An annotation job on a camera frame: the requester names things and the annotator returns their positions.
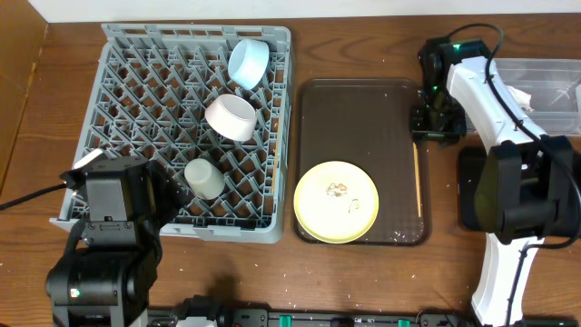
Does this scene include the food scraps on plate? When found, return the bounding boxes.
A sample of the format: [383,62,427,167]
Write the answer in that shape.
[326,183,359,213]

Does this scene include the white cup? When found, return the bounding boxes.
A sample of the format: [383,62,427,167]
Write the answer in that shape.
[184,158,225,200]

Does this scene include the yellow green snack wrapper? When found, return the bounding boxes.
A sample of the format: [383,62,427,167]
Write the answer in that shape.
[507,85,534,112]

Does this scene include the white pink bowl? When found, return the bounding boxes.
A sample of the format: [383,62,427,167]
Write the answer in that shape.
[204,94,257,142]

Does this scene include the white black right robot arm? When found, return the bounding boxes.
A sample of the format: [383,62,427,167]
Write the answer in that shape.
[409,36,580,326]

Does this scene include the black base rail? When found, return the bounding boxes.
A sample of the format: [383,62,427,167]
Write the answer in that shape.
[147,295,472,327]

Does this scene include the wooden chopstick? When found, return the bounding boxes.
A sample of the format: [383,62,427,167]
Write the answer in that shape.
[271,140,279,194]
[412,142,422,218]

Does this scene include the dark brown tray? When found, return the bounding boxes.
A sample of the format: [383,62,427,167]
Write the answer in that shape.
[295,79,431,246]

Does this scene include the clear plastic bin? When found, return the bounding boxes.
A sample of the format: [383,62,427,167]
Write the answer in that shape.
[496,58,580,136]

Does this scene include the black bin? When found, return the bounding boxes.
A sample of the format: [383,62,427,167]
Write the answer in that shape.
[456,146,581,239]

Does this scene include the yellow plate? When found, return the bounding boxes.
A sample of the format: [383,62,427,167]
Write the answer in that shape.
[293,161,379,244]

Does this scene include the grey dishwasher rack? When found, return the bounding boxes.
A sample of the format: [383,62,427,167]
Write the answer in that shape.
[76,24,293,243]

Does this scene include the black cable left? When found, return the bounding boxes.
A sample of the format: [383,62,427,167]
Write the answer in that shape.
[0,181,74,211]

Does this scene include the light blue bowl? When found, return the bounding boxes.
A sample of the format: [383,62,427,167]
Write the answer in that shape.
[228,39,270,89]

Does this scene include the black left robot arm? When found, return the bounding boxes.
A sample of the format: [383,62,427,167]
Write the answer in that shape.
[45,156,188,326]

